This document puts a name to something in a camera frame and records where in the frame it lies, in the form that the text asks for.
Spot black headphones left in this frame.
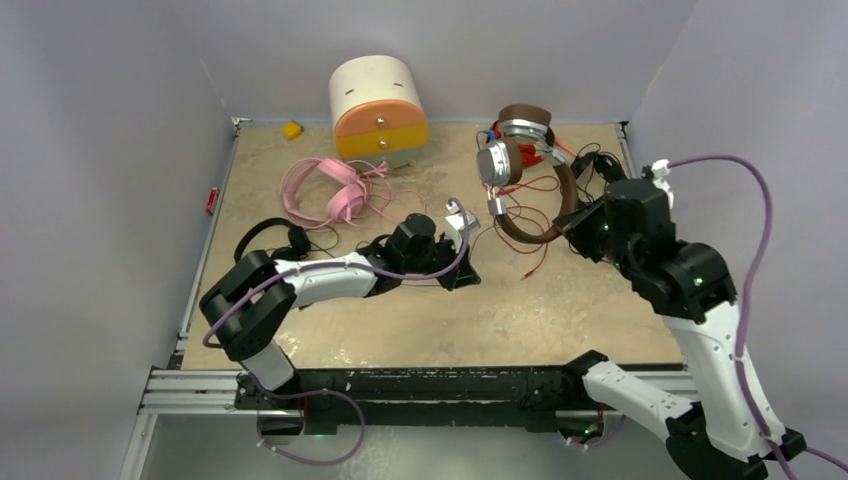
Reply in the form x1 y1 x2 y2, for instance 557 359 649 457
233 217 340 263

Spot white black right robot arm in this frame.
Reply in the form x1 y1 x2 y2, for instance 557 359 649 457
554 179 806 479

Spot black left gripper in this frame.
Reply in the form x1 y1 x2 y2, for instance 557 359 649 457
402 232 480 292

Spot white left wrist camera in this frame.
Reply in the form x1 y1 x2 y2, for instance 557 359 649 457
444 202 480 252

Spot brown leather silver headphones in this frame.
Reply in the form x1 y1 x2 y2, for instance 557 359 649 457
476 103 582 246

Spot small red clip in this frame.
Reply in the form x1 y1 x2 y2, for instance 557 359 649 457
205 187 219 216

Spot cream orange yellow drawer box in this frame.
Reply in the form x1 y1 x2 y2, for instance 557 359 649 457
328 55 429 169

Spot pink headphones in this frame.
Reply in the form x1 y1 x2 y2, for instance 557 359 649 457
279 157 428 230

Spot black headphones right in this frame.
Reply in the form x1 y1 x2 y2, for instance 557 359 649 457
570 142 627 206

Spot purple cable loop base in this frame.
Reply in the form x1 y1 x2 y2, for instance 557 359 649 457
256 388 367 467

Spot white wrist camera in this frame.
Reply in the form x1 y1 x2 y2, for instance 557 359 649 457
444 202 480 252
642 159 675 209

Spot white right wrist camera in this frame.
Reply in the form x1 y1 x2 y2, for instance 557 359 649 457
642 159 675 209

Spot small yellow block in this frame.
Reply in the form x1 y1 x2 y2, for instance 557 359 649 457
281 121 305 140

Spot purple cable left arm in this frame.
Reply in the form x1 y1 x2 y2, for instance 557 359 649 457
201 197 472 350

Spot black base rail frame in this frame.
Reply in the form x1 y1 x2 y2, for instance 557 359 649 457
139 350 605 434

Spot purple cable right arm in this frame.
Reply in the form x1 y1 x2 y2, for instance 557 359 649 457
665 154 848 480

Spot red black headphones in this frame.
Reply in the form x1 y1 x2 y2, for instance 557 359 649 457
519 128 564 168

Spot red audio cable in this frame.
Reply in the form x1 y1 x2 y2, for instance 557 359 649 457
480 139 564 282

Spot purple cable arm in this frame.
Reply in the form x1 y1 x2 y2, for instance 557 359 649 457
665 154 848 480
201 197 472 350

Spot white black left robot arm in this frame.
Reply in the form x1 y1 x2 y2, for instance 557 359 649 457
199 211 481 409

